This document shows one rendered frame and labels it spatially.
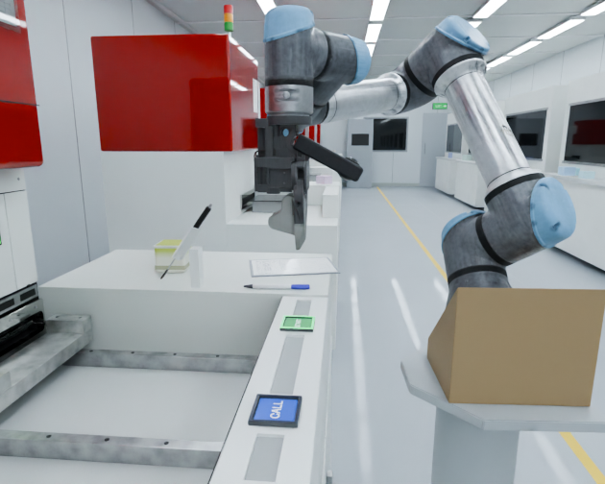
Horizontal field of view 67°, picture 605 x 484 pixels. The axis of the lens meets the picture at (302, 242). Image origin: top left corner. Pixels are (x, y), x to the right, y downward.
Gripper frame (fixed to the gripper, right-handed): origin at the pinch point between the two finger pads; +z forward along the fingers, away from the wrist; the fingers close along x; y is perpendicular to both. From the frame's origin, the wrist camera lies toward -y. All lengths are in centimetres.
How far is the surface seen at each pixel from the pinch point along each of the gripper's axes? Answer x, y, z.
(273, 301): -15.0, 7.4, 15.9
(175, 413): 6.4, 21.0, 28.7
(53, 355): -1, 47, 23
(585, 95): -490, -278, -68
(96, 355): -8, 43, 26
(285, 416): 27.3, -0.5, 14.3
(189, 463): 19.0, 14.2, 27.9
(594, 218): -395, -256, 57
